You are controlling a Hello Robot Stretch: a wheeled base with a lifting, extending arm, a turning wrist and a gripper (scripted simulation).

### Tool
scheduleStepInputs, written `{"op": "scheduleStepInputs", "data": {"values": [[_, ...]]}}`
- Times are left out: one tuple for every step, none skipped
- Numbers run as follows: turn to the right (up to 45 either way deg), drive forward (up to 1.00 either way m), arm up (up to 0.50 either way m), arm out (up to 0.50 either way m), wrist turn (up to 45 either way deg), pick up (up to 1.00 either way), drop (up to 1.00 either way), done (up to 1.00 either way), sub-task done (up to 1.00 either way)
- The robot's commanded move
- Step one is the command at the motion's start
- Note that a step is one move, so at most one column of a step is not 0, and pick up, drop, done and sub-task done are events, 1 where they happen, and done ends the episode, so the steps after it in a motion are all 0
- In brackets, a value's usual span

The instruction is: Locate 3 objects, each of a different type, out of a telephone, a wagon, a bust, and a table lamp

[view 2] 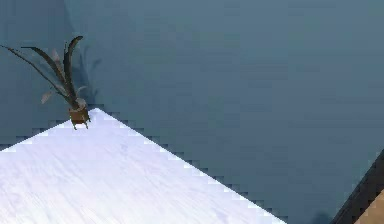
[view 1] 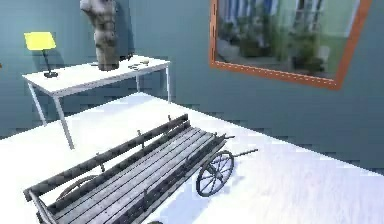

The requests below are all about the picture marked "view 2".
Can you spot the dark house plant brown pot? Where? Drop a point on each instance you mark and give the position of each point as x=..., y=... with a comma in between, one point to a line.
x=79, y=115

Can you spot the brown wooden furniture dark edge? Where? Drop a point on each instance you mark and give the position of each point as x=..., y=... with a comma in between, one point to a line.
x=370, y=200

